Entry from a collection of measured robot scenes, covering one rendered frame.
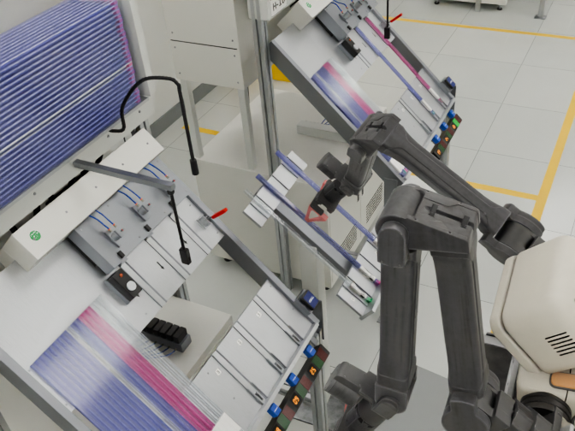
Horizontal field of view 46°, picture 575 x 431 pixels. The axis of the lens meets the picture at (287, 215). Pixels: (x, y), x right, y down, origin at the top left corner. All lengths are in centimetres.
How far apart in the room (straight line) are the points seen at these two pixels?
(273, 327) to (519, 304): 89
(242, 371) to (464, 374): 84
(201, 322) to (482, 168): 222
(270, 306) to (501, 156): 241
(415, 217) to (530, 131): 346
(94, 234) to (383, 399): 83
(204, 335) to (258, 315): 31
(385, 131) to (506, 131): 293
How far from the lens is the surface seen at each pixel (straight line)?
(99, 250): 168
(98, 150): 175
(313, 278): 221
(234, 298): 316
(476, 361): 109
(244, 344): 186
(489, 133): 429
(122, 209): 175
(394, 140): 142
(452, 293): 100
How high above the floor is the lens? 219
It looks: 38 degrees down
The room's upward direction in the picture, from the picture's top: 6 degrees counter-clockwise
